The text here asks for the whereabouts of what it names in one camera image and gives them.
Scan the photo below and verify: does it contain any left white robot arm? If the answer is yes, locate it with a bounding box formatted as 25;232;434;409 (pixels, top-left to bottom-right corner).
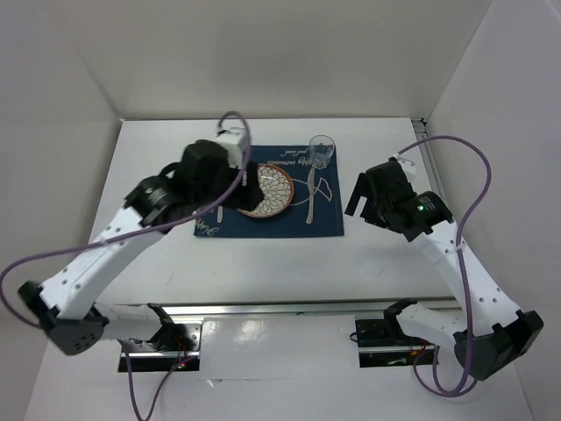
18;131;263;355

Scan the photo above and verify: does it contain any silver fork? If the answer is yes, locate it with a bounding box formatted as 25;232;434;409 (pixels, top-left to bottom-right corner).
217;206;224;224

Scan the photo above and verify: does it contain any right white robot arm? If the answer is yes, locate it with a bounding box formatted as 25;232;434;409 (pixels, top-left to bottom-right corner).
345;159;543;381

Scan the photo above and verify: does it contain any clear plastic cup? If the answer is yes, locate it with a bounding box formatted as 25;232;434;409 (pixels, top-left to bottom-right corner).
308;134;336;169

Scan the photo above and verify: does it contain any front aluminium rail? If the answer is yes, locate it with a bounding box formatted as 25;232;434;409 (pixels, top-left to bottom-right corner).
69;296;483;319

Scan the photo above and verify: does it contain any floral patterned ceramic plate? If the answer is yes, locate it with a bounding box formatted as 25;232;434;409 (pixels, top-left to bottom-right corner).
238;164;295;218

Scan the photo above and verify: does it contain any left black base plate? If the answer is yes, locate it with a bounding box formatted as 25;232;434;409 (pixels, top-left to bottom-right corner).
117;321;202;373

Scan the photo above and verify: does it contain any blue fish placemat cloth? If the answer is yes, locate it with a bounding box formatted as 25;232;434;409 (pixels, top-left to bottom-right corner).
194;145;344;239

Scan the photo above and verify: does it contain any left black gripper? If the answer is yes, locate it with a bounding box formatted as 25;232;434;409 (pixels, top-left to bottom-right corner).
194;156;266;211

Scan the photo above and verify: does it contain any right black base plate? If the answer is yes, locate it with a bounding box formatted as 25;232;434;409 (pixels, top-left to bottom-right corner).
349;319;434;368

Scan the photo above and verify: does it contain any silver table knife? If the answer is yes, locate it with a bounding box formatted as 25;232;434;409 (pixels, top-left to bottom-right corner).
306;167;316;225

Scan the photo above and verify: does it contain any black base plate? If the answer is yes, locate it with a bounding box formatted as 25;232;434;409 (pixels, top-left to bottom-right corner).
117;321;202;373
349;319;434;368

